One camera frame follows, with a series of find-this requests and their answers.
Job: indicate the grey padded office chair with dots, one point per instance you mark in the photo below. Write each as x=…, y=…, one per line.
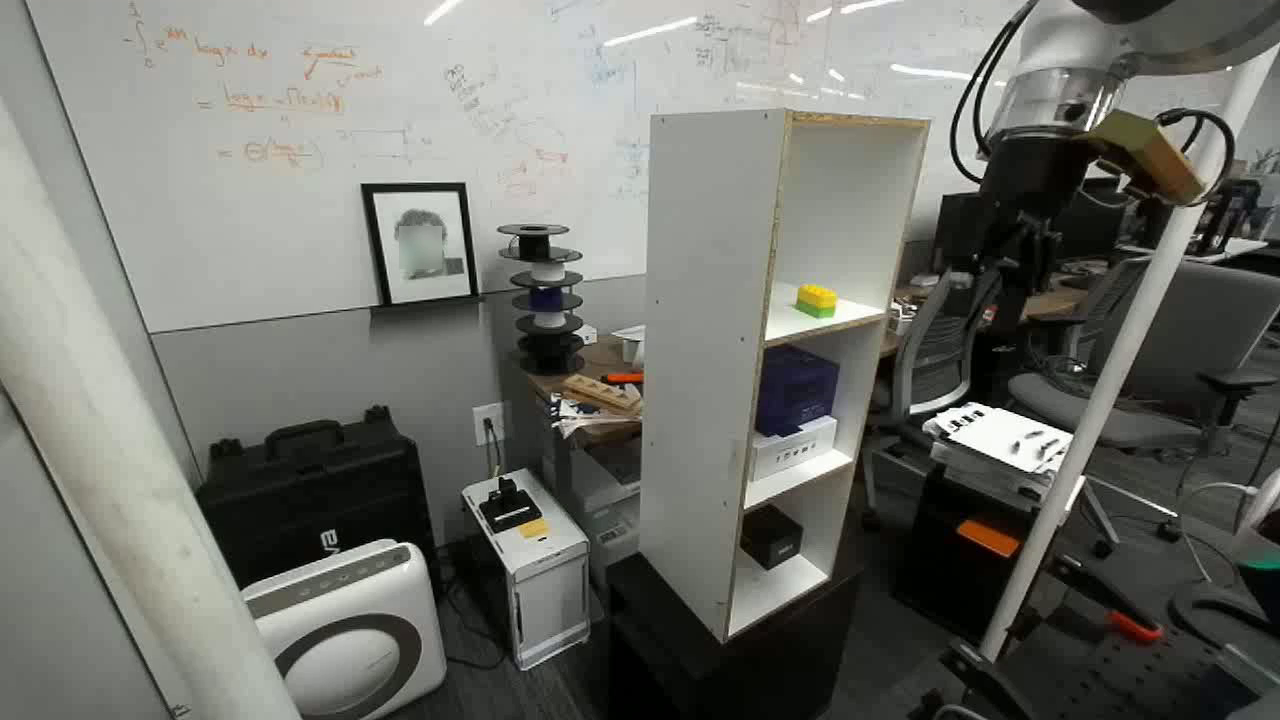
x=1202, y=347

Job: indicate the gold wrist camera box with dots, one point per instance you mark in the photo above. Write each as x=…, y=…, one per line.
x=1146, y=154

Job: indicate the flat white box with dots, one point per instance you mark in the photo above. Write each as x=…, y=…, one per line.
x=794, y=449

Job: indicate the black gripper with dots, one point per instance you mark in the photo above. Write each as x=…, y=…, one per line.
x=1036, y=168

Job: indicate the white whiteboard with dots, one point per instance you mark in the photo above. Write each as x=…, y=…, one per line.
x=334, y=123

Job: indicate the thick white pole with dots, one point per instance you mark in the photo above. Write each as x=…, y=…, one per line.
x=106, y=466

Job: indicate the white three-tier shelf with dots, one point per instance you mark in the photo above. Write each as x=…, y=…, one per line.
x=706, y=362

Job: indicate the white control panel board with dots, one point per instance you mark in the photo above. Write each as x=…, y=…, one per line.
x=1003, y=437

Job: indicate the orange label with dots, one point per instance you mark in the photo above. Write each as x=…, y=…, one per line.
x=990, y=537

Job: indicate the white computer tower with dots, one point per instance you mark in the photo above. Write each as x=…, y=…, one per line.
x=540, y=587

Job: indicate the white wall outlet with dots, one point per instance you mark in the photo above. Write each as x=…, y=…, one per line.
x=490, y=422

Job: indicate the yellow green lego bricks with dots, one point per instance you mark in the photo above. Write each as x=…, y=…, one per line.
x=817, y=296

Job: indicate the black hard carrying case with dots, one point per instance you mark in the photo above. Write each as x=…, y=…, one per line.
x=312, y=494

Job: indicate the blue filament spool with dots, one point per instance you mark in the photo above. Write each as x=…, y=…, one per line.
x=547, y=307

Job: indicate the wooden desk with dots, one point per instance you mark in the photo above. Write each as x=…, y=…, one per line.
x=600, y=422

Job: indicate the black cabinet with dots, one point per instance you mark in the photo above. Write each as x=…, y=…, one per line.
x=723, y=666

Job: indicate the white air purifier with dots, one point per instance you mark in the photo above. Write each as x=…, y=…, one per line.
x=351, y=624

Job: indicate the empty black filament spool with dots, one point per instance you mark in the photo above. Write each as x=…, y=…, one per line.
x=532, y=236

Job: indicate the grey mesh office chair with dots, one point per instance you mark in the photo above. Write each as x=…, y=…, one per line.
x=935, y=347

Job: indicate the purple box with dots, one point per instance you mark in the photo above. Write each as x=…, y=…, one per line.
x=799, y=388

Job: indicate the small black device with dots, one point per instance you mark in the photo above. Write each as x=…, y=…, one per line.
x=508, y=505

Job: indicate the wooden tray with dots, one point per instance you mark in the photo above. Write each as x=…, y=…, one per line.
x=600, y=388

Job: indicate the grey filament spool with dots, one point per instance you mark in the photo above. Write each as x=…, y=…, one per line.
x=547, y=276

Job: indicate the black framed portrait picture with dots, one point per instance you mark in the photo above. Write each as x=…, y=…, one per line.
x=421, y=246

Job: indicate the thin white pole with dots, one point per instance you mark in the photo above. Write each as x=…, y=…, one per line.
x=1107, y=373

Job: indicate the small black box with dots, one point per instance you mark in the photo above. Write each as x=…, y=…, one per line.
x=768, y=537

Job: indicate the black equipment cart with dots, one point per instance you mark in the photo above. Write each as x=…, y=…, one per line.
x=961, y=545

